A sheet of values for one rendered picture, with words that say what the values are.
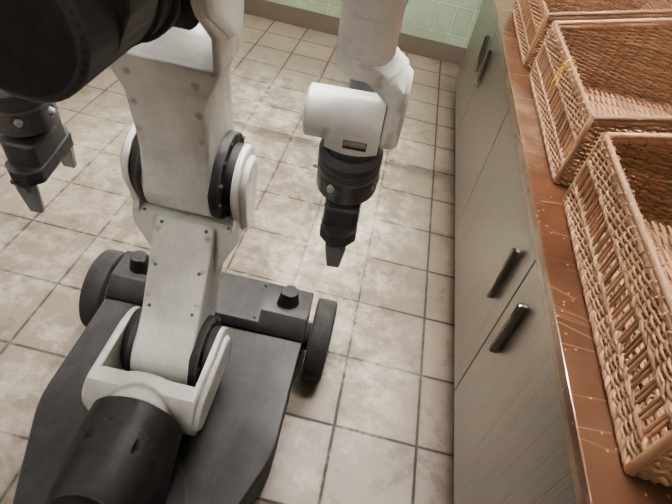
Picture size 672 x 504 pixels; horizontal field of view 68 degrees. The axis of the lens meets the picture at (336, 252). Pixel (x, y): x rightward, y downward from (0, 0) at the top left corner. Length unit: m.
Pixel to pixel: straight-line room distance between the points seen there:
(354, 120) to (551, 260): 0.45
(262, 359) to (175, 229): 0.38
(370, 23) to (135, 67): 0.30
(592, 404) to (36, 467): 0.88
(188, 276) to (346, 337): 0.62
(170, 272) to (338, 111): 0.43
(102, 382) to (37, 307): 0.61
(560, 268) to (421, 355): 0.62
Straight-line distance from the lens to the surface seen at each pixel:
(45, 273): 1.57
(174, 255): 0.89
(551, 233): 0.97
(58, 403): 1.11
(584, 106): 1.10
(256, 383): 1.09
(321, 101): 0.63
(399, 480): 1.24
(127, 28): 0.46
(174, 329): 0.93
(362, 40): 0.55
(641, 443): 0.69
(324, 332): 1.16
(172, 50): 0.67
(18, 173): 0.87
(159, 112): 0.72
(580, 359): 0.78
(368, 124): 0.62
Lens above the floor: 1.10
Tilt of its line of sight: 43 degrees down
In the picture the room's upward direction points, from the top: 13 degrees clockwise
